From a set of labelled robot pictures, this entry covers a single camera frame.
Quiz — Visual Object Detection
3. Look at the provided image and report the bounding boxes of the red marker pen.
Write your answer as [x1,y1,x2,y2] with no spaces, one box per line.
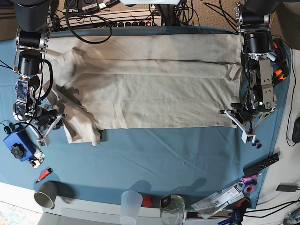
[36,168,53,183]

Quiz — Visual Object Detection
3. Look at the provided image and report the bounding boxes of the white marker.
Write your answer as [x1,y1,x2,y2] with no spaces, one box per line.
[267,53,276,62]

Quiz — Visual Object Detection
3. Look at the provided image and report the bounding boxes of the grey mug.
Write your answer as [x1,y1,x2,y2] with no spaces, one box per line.
[34,181,58,210]

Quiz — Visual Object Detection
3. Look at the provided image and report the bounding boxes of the orange black clamp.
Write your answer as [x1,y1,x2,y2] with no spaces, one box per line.
[273,38,288,70]

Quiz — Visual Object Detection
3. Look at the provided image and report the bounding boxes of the white small caster wheel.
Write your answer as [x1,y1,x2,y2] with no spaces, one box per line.
[28,151,45,168]

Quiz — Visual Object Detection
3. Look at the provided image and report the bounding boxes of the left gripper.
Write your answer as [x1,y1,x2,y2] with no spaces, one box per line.
[219,102,270,135]

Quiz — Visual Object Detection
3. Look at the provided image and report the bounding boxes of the purple tape roll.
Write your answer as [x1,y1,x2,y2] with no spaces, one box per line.
[243,182,256,193]

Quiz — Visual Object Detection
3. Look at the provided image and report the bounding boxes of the clear plastic package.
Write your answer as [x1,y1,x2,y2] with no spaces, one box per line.
[191,182,245,219]

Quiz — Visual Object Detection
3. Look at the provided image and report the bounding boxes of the purple tube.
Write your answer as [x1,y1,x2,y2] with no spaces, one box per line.
[241,173,262,183]

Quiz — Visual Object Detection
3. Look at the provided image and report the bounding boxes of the black remote control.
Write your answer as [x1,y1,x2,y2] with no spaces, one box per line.
[243,152,280,177]

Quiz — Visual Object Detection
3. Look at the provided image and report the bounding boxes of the black star knob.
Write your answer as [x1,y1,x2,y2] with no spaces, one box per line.
[11,143,25,159]

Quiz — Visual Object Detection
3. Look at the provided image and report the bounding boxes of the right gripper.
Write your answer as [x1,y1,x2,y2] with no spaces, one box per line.
[30,109,67,138]

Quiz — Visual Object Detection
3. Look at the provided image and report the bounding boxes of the orange black utility knife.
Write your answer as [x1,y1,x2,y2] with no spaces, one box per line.
[272,69,287,87]

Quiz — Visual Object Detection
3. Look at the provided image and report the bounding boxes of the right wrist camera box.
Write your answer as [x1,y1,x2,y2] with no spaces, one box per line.
[37,136,50,147]

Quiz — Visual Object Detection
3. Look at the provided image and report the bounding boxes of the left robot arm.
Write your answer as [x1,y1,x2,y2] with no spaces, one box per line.
[220,2,277,143]

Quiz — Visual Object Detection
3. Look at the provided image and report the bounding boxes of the small black clips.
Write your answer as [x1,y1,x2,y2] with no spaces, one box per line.
[252,140,262,149]

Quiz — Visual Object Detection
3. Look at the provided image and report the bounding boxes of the red small cap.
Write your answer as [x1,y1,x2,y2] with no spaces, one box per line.
[142,195,153,208]

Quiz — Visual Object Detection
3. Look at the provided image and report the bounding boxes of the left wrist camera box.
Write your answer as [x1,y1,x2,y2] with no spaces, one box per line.
[241,133,256,143]

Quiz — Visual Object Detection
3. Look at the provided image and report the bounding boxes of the blue table cloth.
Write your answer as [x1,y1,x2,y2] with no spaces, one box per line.
[0,25,291,210]

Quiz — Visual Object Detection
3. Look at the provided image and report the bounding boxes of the blue bar clamp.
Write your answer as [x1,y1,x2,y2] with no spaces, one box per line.
[218,197,250,225]

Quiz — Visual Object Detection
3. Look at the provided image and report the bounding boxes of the beige T-shirt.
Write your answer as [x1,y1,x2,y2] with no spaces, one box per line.
[46,34,242,146]

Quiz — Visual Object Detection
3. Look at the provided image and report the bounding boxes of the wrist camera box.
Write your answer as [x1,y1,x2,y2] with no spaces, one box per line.
[241,133,256,143]
[37,136,50,147]

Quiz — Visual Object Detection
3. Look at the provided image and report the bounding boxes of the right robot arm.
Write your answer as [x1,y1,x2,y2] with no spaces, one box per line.
[13,0,63,138]

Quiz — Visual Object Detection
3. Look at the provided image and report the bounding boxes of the glass jar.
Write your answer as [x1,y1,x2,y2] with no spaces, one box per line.
[160,194,185,225]

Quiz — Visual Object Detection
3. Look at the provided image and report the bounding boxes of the translucent plastic cup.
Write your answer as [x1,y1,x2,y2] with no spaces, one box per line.
[120,191,143,225]

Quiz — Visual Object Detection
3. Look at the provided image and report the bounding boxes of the black power strip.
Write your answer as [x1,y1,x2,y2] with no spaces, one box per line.
[111,21,153,27]

